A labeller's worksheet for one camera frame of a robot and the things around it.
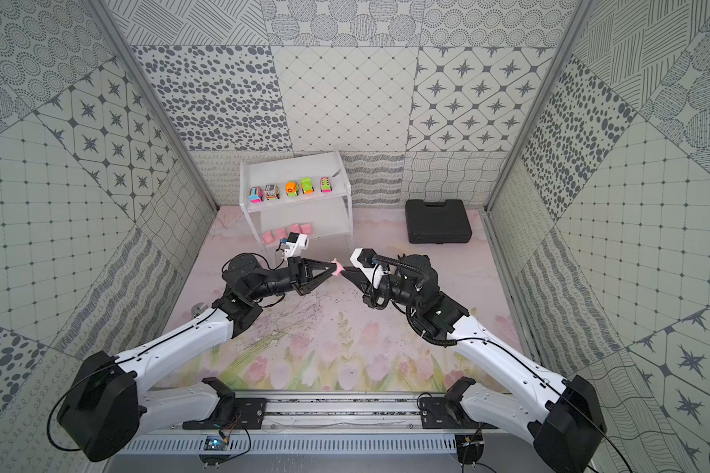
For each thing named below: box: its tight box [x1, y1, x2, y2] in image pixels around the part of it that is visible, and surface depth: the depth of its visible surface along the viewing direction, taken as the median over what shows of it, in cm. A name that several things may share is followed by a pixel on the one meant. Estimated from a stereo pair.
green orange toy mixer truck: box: [284, 181, 299, 198], surface depth 78 cm
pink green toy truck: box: [319, 176, 333, 194], surface depth 79 cm
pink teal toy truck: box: [247, 186, 265, 204], surface depth 77 cm
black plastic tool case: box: [405, 199, 473, 245], surface depth 114 cm
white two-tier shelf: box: [238, 150, 355, 261], surface depth 83 cm
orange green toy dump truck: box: [300, 177, 315, 195], surface depth 80 cm
